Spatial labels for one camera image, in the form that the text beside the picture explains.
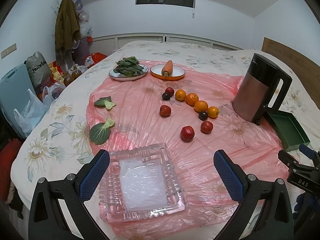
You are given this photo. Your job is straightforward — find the red apple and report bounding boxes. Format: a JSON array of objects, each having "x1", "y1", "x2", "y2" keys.
[
  {"x1": 200, "y1": 121, "x2": 214, "y2": 134},
  {"x1": 180, "y1": 126, "x2": 195, "y2": 142},
  {"x1": 165, "y1": 87, "x2": 175, "y2": 96},
  {"x1": 159, "y1": 105, "x2": 171, "y2": 118}
]

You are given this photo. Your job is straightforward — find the orange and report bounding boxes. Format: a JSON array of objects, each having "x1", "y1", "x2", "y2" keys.
[
  {"x1": 185, "y1": 93, "x2": 199, "y2": 107},
  {"x1": 175, "y1": 89, "x2": 186, "y2": 101},
  {"x1": 194, "y1": 100, "x2": 208, "y2": 113},
  {"x1": 207, "y1": 106, "x2": 219, "y2": 119}
]

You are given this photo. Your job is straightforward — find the dark plum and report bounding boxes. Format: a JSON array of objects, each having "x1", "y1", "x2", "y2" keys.
[
  {"x1": 162, "y1": 92, "x2": 171, "y2": 101},
  {"x1": 198, "y1": 111, "x2": 208, "y2": 121}
]

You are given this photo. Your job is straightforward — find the green tray box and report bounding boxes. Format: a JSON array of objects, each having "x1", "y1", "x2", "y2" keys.
[{"x1": 264, "y1": 111, "x2": 310, "y2": 152}]

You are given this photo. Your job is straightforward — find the wooden headboard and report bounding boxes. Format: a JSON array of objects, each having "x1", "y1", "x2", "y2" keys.
[{"x1": 262, "y1": 37, "x2": 320, "y2": 108}]

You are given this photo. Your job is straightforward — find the pink plastic sheet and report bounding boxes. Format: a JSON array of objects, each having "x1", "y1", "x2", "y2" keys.
[{"x1": 86, "y1": 68, "x2": 286, "y2": 239}]

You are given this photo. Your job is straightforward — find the clear glass square dish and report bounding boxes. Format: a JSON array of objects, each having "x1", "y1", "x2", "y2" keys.
[{"x1": 99, "y1": 143, "x2": 188, "y2": 223}]

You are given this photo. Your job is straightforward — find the bok choy leaf near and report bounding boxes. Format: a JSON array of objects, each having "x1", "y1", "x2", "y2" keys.
[{"x1": 89, "y1": 118, "x2": 115, "y2": 145}]

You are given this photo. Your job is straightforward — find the bok choy leaf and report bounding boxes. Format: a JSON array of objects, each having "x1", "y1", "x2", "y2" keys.
[
  {"x1": 94, "y1": 96, "x2": 117, "y2": 111},
  {"x1": 89, "y1": 118, "x2": 115, "y2": 145}
]

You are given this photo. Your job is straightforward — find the white plastic bag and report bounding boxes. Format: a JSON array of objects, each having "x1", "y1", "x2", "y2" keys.
[{"x1": 14, "y1": 88, "x2": 48, "y2": 138}]

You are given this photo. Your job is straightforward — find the bok choy leaf far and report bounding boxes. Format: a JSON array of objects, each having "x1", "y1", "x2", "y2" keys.
[{"x1": 94, "y1": 96, "x2": 117, "y2": 111}]

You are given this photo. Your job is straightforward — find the light blue suitcase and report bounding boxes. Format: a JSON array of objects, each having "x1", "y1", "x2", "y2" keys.
[{"x1": 0, "y1": 64, "x2": 35, "y2": 139}]

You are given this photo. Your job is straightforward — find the orange carrot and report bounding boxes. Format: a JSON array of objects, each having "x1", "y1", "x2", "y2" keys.
[{"x1": 161, "y1": 60, "x2": 173, "y2": 77}]

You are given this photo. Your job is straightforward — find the grey bag with lettering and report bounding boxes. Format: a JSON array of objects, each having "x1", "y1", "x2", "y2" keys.
[{"x1": 25, "y1": 51, "x2": 52, "y2": 87}]

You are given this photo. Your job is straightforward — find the orange rimmed white plate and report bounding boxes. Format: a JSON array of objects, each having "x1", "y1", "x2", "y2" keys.
[{"x1": 150, "y1": 64, "x2": 185, "y2": 81}]

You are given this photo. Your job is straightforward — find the white plate with greens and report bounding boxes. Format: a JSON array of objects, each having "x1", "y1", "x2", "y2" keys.
[{"x1": 109, "y1": 65, "x2": 149, "y2": 81}]

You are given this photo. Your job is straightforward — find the pile of green leaves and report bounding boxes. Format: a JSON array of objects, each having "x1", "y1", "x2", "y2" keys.
[{"x1": 114, "y1": 56, "x2": 144, "y2": 77}]

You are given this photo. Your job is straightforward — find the purple bin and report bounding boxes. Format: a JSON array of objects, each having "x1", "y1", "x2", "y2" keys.
[{"x1": 73, "y1": 38, "x2": 89, "y2": 65}]

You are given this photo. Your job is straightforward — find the olive hanging coat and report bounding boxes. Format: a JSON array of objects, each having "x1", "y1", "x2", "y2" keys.
[{"x1": 55, "y1": 0, "x2": 81, "y2": 52}]

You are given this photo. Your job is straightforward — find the small white fan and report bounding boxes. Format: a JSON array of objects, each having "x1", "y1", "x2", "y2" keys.
[{"x1": 74, "y1": 0, "x2": 84, "y2": 14}]

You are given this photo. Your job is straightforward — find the wall switch panel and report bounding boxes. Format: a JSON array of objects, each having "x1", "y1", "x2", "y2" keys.
[{"x1": 1, "y1": 44, "x2": 17, "y2": 59}]

